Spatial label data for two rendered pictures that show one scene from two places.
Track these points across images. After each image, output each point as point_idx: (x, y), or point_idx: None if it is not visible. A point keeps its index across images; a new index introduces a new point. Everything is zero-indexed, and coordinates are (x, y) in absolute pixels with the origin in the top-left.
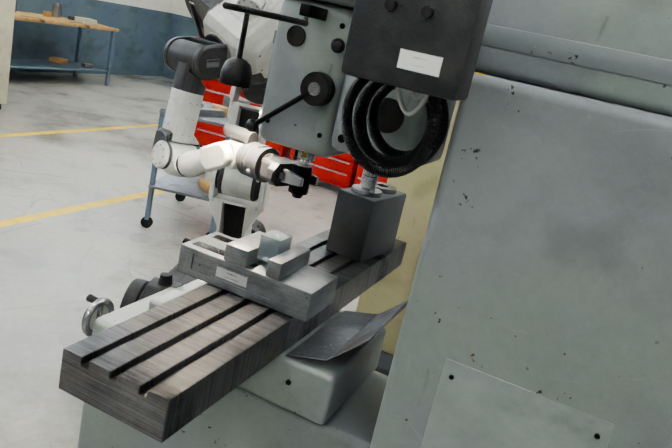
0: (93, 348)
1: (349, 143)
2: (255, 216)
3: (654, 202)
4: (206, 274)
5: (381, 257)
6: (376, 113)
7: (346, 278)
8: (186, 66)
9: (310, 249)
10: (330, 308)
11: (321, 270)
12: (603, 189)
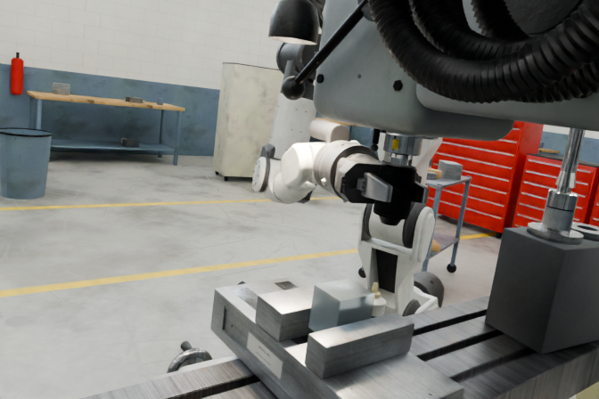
0: None
1: (382, 16)
2: (409, 267)
3: None
4: (237, 343)
5: (586, 349)
6: None
7: (504, 384)
8: (291, 63)
9: (458, 320)
10: None
11: (431, 368)
12: None
